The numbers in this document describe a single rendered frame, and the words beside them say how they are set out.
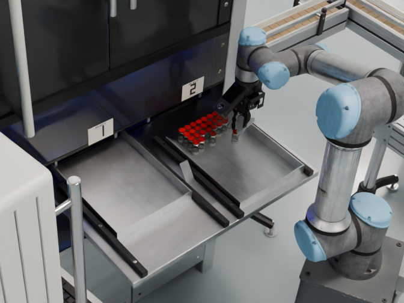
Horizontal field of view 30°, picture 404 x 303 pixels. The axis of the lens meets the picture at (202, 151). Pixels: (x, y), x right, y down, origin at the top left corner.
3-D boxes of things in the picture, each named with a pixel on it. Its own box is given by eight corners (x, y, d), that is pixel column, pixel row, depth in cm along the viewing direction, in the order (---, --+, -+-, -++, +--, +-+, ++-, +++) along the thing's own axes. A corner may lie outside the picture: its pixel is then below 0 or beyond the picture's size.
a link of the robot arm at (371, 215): (392, 245, 207) (404, 212, 198) (351, 260, 203) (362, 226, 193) (367, 215, 215) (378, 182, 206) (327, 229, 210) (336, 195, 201)
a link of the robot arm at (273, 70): (304, 62, 202) (284, 40, 209) (267, 71, 198) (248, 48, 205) (299, 86, 207) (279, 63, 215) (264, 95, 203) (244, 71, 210)
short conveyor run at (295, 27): (215, 95, 258) (219, 58, 247) (186, 73, 266) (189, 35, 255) (347, 31, 293) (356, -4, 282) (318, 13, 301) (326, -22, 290)
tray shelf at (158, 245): (34, 181, 219) (34, 177, 218) (215, 94, 255) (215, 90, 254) (133, 288, 194) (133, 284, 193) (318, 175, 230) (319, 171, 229)
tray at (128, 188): (48, 169, 221) (48, 161, 218) (121, 135, 234) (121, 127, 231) (117, 241, 203) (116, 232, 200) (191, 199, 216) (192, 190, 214)
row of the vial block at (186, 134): (180, 144, 232) (181, 133, 229) (224, 122, 242) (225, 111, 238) (185, 148, 231) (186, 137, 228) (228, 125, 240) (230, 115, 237)
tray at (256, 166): (165, 145, 232) (165, 136, 230) (228, 113, 245) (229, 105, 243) (238, 211, 214) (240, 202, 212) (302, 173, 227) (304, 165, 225)
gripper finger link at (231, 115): (244, 125, 235) (250, 103, 229) (231, 132, 232) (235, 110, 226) (238, 119, 237) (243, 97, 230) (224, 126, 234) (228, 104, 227)
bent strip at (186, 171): (178, 178, 222) (179, 163, 218) (186, 173, 224) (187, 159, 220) (210, 205, 215) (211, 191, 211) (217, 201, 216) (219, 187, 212)
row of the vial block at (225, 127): (185, 148, 231) (186, 137, 228) (229, 125, 240) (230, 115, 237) (189, 152, 230) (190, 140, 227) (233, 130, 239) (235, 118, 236)
